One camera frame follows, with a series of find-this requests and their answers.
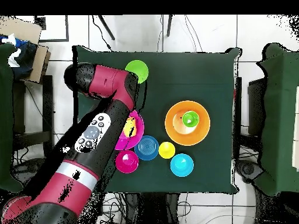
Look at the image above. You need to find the large pink bowl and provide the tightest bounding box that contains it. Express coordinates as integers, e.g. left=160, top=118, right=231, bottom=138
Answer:
left=114, top=109, right=145, bottom=151

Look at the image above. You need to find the ridged yellow cup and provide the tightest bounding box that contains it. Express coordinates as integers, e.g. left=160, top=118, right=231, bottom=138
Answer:
left=123, top=116, right=137, bottom=138

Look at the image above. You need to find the ridged green cup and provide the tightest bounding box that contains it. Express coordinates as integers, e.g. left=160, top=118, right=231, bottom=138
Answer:
left=182, top=110, right=200, bottom=128

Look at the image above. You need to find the large orange bowl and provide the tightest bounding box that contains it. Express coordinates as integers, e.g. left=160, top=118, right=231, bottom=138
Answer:
left=165, top=100, right=211, bottom=147

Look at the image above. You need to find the dark blue bowl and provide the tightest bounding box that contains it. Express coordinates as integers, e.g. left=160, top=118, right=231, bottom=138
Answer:
left=134, top=135, right=160, bottom=161

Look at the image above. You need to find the smooth yellow cup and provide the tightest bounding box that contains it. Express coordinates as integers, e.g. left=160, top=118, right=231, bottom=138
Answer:
left=158, top=141, right=176, bottom=160

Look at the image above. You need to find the small red bowl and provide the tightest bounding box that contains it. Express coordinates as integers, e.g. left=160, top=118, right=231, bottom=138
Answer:
left=114, top=149, right=140, bottom=174

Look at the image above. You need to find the small light blue bowl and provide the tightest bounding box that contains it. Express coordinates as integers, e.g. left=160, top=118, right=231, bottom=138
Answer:
left=169, top=153, right=194, bottom=177

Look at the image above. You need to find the small green bowl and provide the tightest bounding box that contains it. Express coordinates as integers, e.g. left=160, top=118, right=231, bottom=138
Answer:
left=124, top=59, right=150, bottom=85

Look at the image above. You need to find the dark green tablecloth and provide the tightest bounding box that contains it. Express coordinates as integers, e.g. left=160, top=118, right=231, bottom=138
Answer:
left=72, top=45, right=242, bottom=195
left=253, top=42, right=299, bottom=197
left=0, top=43, right=24, bottom=194

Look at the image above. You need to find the black tripod leg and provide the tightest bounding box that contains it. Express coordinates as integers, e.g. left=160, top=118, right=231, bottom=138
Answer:
left=97, top=15, right=116, bottom=41
left=166, top=15, right=174, bottom=37

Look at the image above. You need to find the black stool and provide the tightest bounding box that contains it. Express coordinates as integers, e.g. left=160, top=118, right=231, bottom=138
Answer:
left=11, top=74, right=55, bottom=158

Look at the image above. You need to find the black cabinet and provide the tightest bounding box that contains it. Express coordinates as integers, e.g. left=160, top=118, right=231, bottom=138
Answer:
left=247, top=78, right=266, bottom=136

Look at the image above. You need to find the blue and black bag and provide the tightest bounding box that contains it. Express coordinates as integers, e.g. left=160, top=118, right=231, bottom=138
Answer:
left=0, top=33, right=38, bottom=80

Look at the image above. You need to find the cardboard box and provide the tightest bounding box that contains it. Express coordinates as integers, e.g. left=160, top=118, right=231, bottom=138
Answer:
left=0, top=15, right=51, bottom=83

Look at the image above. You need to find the black floor cable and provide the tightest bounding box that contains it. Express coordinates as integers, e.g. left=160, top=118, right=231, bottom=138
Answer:
left=91, top=15, right=113, bottom=51

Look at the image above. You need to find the black frame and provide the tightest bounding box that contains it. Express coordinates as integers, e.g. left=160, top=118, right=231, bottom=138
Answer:
left=34, top=15, right=70, bottom=43

